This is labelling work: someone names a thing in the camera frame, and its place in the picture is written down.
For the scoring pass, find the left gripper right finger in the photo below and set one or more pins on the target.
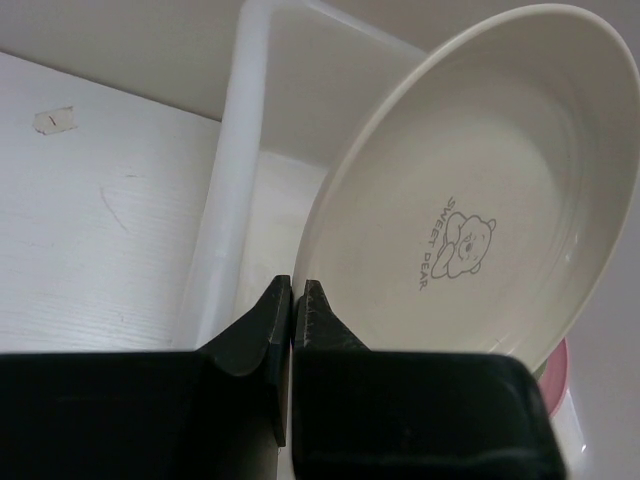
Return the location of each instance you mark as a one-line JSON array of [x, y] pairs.
[[358, 413]]

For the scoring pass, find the clear tape piece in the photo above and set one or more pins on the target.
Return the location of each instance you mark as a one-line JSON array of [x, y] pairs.
[[54, 121]]

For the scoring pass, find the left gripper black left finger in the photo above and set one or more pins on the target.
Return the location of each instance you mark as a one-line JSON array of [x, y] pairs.
[[218, 412]]

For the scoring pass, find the translucent white plastic bin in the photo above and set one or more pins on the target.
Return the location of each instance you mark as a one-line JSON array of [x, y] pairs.
[[304, 76]]

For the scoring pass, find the pink round plate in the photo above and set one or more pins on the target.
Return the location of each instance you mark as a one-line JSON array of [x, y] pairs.
[[553, 382]]

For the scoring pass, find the cream round bowl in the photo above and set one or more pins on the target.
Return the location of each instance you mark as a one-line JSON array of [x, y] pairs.
[[478, 206]]

